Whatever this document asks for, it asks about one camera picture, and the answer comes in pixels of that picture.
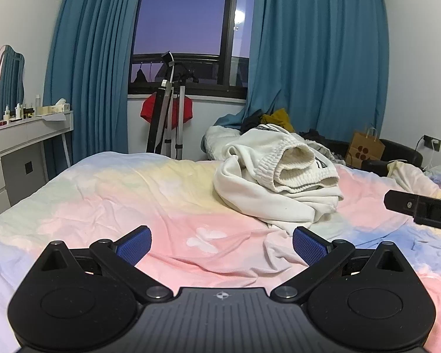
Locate blue curtain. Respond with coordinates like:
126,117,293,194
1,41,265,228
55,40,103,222
217,0,390,141
43,0,139,179

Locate red cloth on stand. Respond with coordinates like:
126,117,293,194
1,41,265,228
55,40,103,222
140,93,193,127

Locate tissue box on dresser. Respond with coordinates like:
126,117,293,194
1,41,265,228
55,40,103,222
36,98,71,116

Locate white dressing table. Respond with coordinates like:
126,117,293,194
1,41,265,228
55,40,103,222
0,111,74,214

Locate wavy framed mirror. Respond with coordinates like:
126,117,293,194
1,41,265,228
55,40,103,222
0,45,25,114

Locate dark framed window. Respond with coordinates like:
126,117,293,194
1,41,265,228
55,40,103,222
129,0,254,99

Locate folded tripod stand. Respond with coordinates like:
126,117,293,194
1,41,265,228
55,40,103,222
146,52,199,160

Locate mustard yellow garment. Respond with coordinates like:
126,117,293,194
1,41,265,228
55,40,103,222
260,108,295,132

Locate right blue curtain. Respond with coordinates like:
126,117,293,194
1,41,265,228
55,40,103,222
217,0,390,141

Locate pastel rainbow bed sheet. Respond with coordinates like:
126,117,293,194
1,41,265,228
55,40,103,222
0,152,441,352

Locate cream pillow blanket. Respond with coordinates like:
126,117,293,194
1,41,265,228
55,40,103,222
387,161,441,200

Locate white sweatshirt garment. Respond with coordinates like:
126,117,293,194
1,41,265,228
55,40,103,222
213,124,343,234

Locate brown paper shopping bag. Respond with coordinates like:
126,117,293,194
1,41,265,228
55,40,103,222
345,128,385,169

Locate white padded jacket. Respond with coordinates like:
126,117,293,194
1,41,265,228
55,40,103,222
201,125,240,161

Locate wall power socket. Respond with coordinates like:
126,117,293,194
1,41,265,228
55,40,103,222
423,135,441,152

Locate left blue curtain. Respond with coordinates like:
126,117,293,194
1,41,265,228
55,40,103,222
43,0,139,179

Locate black garment on pile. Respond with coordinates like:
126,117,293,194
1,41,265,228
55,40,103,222
240,110,272,134

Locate black armchair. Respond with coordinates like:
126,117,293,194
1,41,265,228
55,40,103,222
315,137,425,177

